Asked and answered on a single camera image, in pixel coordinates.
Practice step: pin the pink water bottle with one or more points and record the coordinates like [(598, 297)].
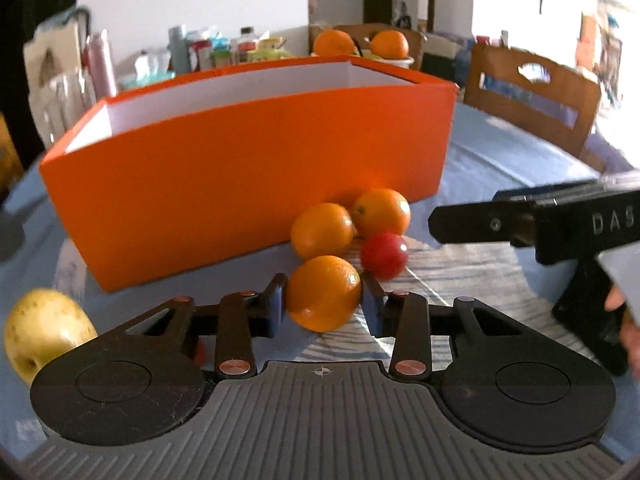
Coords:
[(102, 65)]

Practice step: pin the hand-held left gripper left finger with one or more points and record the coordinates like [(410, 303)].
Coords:
[(275, 305)]

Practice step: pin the orange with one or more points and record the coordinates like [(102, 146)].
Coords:
[(390, 44), (334, 42), (382, 210), (322, 230), (324, 292)]

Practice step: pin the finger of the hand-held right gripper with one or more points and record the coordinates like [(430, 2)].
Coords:
[(470, 222)]

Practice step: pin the person's right hand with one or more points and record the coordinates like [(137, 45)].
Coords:
[(631, 340)]

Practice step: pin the wooden chair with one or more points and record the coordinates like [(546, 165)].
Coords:
[(530, 100), (362, 35)]

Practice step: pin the white bowl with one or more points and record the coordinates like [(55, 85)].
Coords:
[(400, 61)]

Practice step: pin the dark bottle with label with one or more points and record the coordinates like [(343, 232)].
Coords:
[(247, 44)]

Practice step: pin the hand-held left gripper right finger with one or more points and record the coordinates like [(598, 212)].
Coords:
[(372, 305)]

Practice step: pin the person's right forearm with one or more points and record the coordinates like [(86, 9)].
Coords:
[(625, 270)]

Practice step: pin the red apple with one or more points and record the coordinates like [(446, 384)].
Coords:
[(385, 255)]

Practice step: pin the white tote bag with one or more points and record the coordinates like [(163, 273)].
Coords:
[(50, 45)]

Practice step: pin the grey bottle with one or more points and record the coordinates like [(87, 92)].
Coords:
[(177, 50)]

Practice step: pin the orange cardboard box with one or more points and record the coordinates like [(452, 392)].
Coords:
[(225, 170)]

